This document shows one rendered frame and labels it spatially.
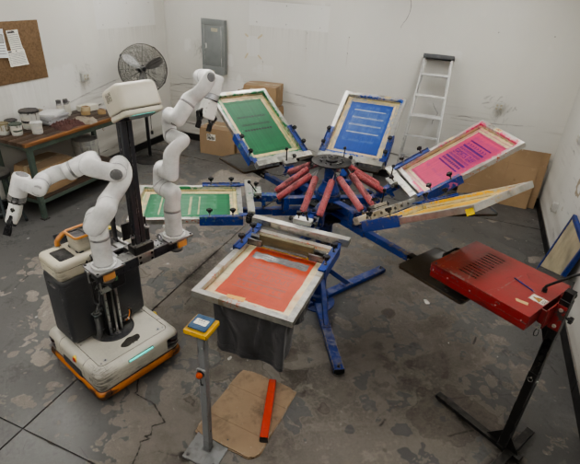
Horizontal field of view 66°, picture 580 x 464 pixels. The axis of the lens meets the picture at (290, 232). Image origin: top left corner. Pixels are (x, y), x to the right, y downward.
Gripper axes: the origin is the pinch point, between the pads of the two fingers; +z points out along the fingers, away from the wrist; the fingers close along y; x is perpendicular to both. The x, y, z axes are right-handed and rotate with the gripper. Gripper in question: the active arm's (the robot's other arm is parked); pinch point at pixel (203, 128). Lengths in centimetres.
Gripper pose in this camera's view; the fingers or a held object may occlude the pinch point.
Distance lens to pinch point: 251.7
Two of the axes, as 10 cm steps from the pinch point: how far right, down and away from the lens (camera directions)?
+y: -4.6, -0.2, -8.9
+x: 8.4, 3.2, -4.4
